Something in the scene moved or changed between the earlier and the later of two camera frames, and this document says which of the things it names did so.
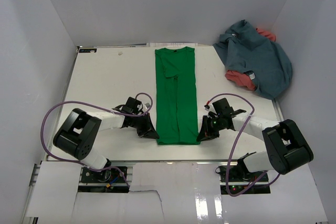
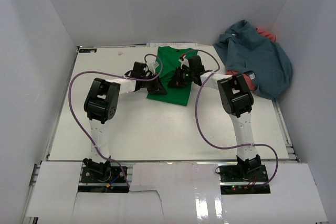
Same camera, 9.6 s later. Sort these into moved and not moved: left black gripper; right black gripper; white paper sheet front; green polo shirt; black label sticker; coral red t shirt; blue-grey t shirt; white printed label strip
Moved: left black gripper; green polo shirt; right black gripper
Not moved: black label sticker; white printed label strip; coral red t shirt; blue-grey t shirt; white paper sheet front
